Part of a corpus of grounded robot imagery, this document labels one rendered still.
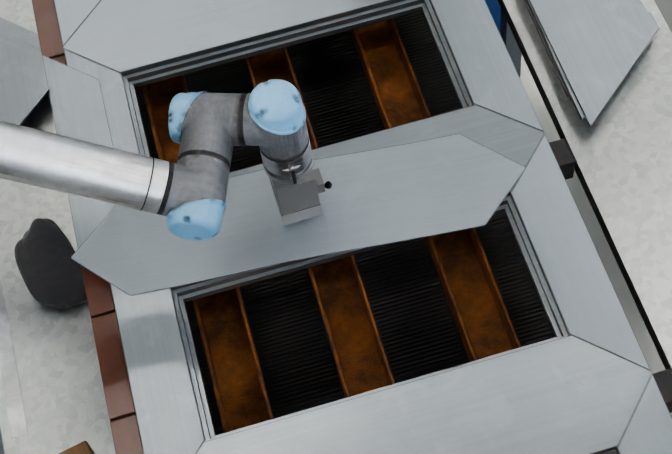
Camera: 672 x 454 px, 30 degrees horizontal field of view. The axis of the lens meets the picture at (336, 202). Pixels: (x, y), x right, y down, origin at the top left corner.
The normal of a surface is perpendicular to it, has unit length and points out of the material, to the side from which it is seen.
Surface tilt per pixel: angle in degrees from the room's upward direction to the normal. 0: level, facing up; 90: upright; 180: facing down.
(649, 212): 0
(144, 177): 31
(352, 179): 3
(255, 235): 3
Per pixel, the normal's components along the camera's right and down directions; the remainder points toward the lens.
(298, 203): 0.27, 0.81
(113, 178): 0.23, 0.15
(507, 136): -0.08, -0.52
